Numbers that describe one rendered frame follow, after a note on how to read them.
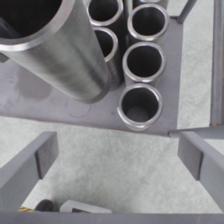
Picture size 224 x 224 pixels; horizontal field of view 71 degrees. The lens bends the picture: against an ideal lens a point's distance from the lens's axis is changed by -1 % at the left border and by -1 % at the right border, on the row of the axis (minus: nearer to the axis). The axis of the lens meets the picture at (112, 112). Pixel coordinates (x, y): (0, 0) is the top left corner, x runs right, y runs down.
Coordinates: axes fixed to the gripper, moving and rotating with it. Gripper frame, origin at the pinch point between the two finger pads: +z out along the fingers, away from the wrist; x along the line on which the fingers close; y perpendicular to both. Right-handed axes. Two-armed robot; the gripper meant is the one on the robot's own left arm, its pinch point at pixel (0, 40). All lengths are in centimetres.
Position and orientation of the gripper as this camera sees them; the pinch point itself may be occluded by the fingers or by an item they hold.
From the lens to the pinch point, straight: 26.5
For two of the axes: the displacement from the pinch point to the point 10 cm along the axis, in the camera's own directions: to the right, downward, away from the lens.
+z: 1.3, 1.6, 9.8
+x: -8.4, 5.4, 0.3
